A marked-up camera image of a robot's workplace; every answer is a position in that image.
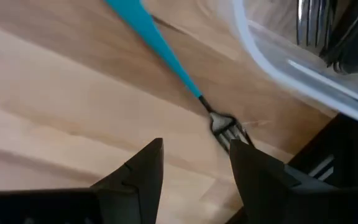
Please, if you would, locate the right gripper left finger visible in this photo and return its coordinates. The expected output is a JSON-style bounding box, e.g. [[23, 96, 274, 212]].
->
[[0, 138, 165, 224]]

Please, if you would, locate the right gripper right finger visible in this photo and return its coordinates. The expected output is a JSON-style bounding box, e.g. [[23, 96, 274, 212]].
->
[[229, 139, 358, 224]]

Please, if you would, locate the clear plastic container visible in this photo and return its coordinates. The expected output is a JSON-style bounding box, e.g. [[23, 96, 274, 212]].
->
[[219, 0, 358, 129]]

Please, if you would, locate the teal-handled fork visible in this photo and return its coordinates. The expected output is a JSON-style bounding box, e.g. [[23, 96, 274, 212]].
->
[[104, 0, 255, 155]]

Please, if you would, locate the dark metal fork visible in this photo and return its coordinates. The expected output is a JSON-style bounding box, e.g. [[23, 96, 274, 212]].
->
[[296, 0, 334, 49], [318, 0, 358, 78]]

